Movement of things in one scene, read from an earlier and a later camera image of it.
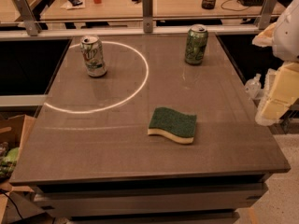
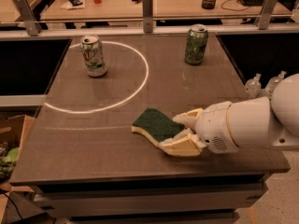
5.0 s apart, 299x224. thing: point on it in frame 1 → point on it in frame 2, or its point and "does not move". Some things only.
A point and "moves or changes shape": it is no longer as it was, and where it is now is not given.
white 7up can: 92,51 does not move
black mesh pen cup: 208,1 does not move
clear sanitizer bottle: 253,88 does not move
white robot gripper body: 287,35 → 213,129
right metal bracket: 270,3 does not move
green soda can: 196,42 does not move
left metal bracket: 24,8 does not move
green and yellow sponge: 176,125 moves or changes shape
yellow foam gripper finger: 265,37 → 183,144
